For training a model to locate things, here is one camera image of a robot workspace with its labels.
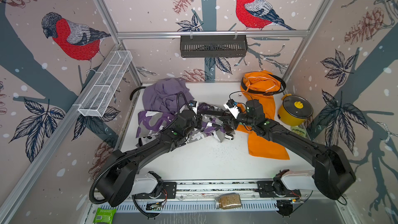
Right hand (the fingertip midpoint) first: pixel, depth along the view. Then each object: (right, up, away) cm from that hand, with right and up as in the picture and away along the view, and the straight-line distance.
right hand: (224, 112), depth 82 cm
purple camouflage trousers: (-40, -7, +7) cm, 41 cm away
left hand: (-12, +1, +2) cm, 12 cm away
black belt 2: (+51, +16, +37) cm, 65 cm away
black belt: (-66, +11, +35) cm, 75 cm away
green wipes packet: (-55, -44, -14) cm, 72 cm away
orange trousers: (+29, +14, +27) cm, 42 cm away
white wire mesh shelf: (-62, +15, -3) cm, 64 cm away
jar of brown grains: (0, -38, -14) cm, 40 cm away
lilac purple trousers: (-41, +9, +24) cm, 48 cm away
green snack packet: (+48, -13, +11) cm, 51 cm away
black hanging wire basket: (-4, +44, +25) cm, 51 cm away
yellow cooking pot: (+44, 0, +9) cm, 45 cm away
